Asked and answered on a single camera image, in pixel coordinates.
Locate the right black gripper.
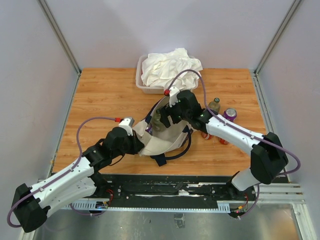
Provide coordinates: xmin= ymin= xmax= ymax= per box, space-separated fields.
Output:
xmin=158 ymin=99 xmax=191 ymax=128

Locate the beige canvas tote bag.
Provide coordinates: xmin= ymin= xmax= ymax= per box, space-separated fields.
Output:
xmin=132 ymin=97 xmax=194 ymax=167

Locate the clear glass bottle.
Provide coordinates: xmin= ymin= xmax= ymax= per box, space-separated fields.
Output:
xmin=151 ymin=109 xmax=166 ymax=132
xmin=208 ymin=97 xmax=221 ymax=115

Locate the red soda can front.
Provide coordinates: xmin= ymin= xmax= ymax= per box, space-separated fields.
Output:
xmin=201 ymin=132 xmax=213 ymax=140

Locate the red soda can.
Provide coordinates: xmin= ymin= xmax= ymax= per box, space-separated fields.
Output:
xmin=201 ymin=132 xmax=213 ymax=140
xmin=218 ymin=138 xmax=229 ymax=145

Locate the red soda can back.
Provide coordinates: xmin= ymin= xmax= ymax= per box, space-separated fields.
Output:
xmin=218 ymin=138 xmax=229 ymax=145

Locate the purple soda can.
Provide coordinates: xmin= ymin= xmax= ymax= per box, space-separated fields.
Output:
xmin=223 ymin=107 xmax=237 ymax=122
xmin=145 ymin=124 xmax=153 ymax=135

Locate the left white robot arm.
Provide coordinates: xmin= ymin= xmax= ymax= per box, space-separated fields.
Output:
xmin=9 ymin=126 xmax=145 ymax=233

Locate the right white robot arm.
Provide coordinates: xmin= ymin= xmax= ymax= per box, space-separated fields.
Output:
xmin=160 ymin=88 xmax=289 ymax=200

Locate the clear plastic bin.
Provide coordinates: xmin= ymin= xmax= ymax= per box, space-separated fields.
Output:
xmin=135 ymin=54 xmax=201 ymax=95

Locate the white crumpled cloth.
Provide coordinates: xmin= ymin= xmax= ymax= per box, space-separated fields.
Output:
xmin=140 ymin=47 xmax=204 ymax=90

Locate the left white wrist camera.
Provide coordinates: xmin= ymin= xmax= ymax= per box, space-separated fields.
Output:
xmin=114 ymin=116 xmax=135 ymax=136

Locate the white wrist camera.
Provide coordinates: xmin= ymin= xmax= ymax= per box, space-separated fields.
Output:
xmin=164 ymin=86 xmax=181 ymax=107
xmin=114 ymin=116 xmax=135 ymax=136

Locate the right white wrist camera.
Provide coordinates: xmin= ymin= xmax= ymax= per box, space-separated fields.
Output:
xmin=164 ymin=86 xmax=181 ymax=107

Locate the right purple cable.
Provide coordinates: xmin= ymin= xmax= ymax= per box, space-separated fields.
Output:
xmin=167 ymin=69 xmax=302 ymax=176

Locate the purple cable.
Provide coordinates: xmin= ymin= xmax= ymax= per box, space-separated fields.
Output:
xmin=167 ymin=69 xmax=302 ymax=176
xmin=6 ymin=116 xmax=118 ymax=228

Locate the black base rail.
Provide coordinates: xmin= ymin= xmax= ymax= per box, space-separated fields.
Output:
xmin=49 ymin=172 xmax=258 ymax=211

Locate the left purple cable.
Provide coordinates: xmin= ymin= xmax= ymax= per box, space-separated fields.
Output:
xmin=6 ymin=116 xmax=118 ymax=228

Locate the left aluminium frame post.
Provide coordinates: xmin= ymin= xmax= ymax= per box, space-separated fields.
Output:
xmin=36 ymin=0 xmax=82 ymax=76

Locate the aluminium frame post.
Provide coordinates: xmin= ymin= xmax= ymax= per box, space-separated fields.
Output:
xmin=254 ymin=0 xmax=305 ymax=75
xmin=36 ymin=0 xmax=82 ymax=76

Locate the right aluminium frame post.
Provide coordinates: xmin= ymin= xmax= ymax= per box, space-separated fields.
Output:
xmin=254 ymin=0 xmax=305 ymax=75

